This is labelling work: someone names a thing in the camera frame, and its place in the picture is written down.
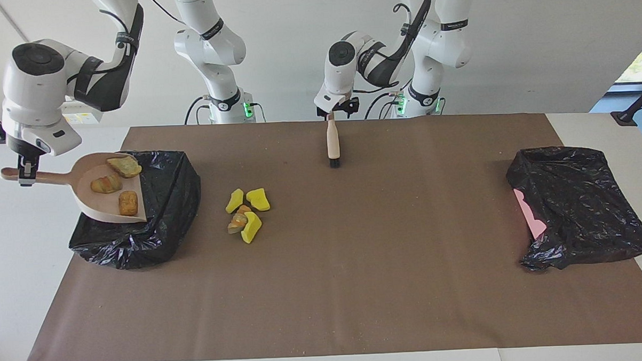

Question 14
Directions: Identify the beige handled black bristle brush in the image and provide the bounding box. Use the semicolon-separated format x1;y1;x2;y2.
325;113;343;169

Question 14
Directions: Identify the beige plastic dustpan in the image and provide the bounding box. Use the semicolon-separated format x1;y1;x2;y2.
0;150;148;229

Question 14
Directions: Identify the pale green bread piece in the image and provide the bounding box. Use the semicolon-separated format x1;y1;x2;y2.
107;156;143;179

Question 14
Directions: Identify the brown crumbly bread piece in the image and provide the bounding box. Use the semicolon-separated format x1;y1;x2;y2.
118;190;140;217

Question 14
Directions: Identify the black bag lined bin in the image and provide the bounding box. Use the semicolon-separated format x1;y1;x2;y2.
65;148;204;272

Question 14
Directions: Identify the pink plastic bin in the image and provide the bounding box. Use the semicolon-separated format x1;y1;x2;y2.
513;187;548;241

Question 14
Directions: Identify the black crumpled trash bag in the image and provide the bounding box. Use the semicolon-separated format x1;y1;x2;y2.
505;143;642;273

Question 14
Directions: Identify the brown paper table mat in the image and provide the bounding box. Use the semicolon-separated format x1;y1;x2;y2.
18;109;642;361

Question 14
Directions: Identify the black arm base cable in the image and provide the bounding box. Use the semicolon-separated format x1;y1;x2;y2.
363;81;406;120
184;95;213;125

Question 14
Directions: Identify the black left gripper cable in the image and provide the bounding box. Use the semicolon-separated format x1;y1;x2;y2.
347;1;420;95

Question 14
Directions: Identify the white wall socket box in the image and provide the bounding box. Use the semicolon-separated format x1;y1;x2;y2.
62;100;105;126

